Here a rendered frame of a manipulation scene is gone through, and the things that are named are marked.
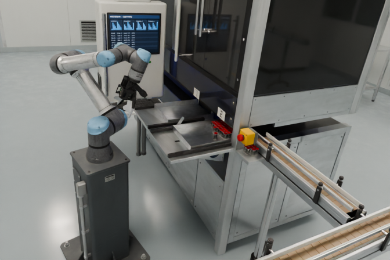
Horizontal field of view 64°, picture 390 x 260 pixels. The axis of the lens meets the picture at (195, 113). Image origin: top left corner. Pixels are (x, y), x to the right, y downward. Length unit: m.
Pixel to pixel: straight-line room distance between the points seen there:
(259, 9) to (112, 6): 1.13
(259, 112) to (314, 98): 0.42
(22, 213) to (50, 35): 4.70
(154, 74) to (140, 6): 0.54
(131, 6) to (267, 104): 1.19
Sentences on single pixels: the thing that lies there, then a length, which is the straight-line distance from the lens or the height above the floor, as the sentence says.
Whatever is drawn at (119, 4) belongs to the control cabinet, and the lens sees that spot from 2.36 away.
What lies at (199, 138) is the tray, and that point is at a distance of 1.91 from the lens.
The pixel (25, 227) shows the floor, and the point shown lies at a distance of 2.72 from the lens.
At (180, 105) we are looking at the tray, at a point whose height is 0.88.
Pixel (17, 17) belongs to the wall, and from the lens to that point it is 6.92.
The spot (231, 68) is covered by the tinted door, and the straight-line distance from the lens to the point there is 1.80.
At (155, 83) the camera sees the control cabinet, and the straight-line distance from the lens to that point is 2.59.
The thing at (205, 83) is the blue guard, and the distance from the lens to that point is 2.07.
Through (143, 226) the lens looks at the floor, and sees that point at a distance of 2.57.
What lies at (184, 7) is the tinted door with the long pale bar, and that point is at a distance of 2.33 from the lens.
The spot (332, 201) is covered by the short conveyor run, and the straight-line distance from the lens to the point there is 1.58.
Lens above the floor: 1.84
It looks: 26 degrees down
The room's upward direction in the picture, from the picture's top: 5 degrees clockwise
